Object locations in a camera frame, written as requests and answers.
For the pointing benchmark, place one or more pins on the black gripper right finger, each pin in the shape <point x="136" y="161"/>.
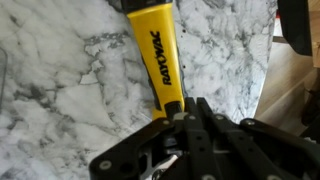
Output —
<point x="266" y="146"/>

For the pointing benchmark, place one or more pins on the black furniture panel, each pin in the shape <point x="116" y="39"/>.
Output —
<point x="295" y="23"/>

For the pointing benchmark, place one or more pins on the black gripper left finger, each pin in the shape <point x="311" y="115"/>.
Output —
<point x="133" y="150"/>

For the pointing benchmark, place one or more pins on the yellow black Rayovac flashlight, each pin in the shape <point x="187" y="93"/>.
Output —
<point x="156" y="50"/>

